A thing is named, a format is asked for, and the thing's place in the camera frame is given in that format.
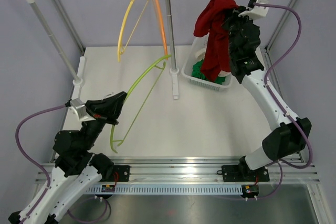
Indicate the white plastic basket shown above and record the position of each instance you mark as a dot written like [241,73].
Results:
[190,60]

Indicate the orange hanger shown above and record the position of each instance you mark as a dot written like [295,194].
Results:
[159,19]

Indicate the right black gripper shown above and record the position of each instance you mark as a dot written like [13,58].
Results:
[233,17]

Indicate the yellow hanger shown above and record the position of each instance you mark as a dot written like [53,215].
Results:
[131,19]

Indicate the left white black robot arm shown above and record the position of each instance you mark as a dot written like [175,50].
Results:
[76,169]

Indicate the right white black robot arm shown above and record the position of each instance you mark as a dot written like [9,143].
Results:
[289,133]

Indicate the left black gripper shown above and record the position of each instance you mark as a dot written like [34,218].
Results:
[107,109]

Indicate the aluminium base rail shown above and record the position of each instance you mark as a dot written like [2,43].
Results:
[192,176]

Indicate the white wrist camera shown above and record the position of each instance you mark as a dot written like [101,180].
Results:
[254,11]
[78,108]

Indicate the green t shirt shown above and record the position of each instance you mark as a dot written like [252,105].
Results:
[196,73]

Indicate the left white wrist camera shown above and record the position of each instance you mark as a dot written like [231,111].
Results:
[78,108]

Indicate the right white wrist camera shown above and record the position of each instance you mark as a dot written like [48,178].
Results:
[254,11]

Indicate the metal clothes rack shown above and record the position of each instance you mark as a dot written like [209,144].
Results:
[78,81]

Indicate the white t shirt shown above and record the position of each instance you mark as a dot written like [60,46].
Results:
[200,55]

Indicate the red t shirt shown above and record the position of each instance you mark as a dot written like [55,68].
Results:
[210,23]

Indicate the green hanger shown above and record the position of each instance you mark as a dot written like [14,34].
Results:
[112,143]

